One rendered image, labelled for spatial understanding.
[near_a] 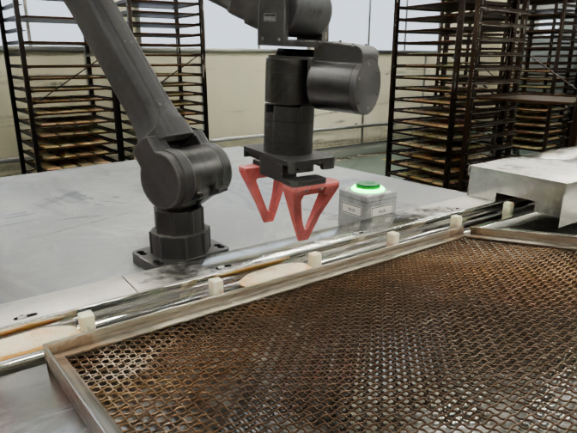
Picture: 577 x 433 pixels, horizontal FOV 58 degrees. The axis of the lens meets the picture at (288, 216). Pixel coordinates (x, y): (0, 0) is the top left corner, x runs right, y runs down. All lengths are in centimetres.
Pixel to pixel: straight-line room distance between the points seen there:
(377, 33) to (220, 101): 230
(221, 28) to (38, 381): 524
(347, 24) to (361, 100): 597
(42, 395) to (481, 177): 80
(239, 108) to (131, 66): 492
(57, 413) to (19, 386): 6
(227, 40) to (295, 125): 500
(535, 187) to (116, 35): 68
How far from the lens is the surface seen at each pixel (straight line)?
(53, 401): 38
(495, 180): 98
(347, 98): 54
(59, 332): 55
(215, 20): 553
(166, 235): 75
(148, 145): 71
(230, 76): 560
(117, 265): 79
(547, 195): 94
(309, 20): 58
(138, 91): 75
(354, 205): 86
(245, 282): 61
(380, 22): 688
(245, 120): 572
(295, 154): 59
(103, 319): 57
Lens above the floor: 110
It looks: 17 degrees down
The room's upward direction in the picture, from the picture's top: straight up
